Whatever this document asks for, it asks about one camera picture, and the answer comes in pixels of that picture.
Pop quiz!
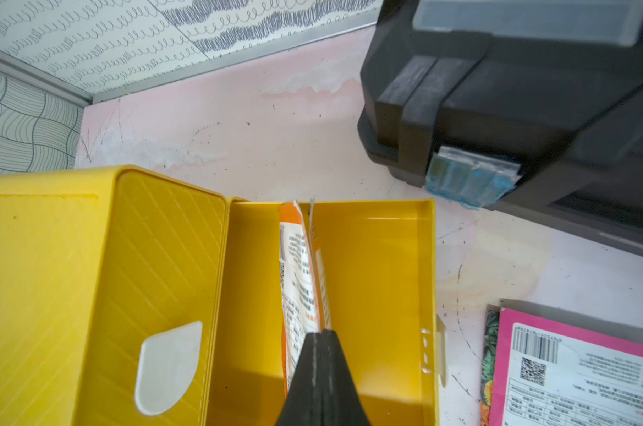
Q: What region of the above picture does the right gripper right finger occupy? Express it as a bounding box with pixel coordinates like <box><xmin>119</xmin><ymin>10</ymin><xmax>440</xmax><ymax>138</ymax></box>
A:
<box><xmin>317</xmin><ymin>330</ymin><xmax>370</xmax><ymax>425</ymax></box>

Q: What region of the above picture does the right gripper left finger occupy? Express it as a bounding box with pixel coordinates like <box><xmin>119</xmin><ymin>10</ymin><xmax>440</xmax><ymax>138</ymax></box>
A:
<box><xmin>276</xmin><ymin>333</ymin><xmax>318</xmax><ymax>426</ymax></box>

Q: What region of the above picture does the orange seed bag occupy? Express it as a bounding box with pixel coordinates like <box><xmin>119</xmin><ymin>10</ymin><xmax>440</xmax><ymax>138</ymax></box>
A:
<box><xmin>279</xmin><ymin>201</ymin><xmax>332</xmax><ymax>392</ymax></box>

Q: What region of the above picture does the pink seed bag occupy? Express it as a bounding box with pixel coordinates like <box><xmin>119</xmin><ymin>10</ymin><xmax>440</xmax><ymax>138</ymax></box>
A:
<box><xmin>488</xmin><ymin>308</ymin><xmax>643</xmax><ymax>425</ymax></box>

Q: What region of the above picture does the yellow drawer cabinet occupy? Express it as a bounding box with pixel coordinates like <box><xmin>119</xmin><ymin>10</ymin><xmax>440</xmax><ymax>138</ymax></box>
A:
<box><xmin>0</xmin><ymin>166</ymin><xmax>231</xmax><ymax>425</ymax></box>

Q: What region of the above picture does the yellow top drawer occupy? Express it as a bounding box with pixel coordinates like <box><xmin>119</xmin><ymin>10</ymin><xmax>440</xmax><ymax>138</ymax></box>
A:
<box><xmin>206</xmin><ymin>201</ymin><xmax>443</xmax><ymax>425</ymax></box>

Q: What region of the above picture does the marigold seed bag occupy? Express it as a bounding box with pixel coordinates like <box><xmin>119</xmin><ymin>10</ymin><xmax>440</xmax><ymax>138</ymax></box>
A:
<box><xmin>480</xmin><ymin>306</ymin><xmax>501</xmax><ymax>426</ymax></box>

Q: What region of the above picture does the black toolbox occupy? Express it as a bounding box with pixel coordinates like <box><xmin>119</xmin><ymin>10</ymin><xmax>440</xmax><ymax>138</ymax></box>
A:
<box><xmin>358</xmin><ymin>1</ymin><xmax>643</xmax><ymax>257</ymax></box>

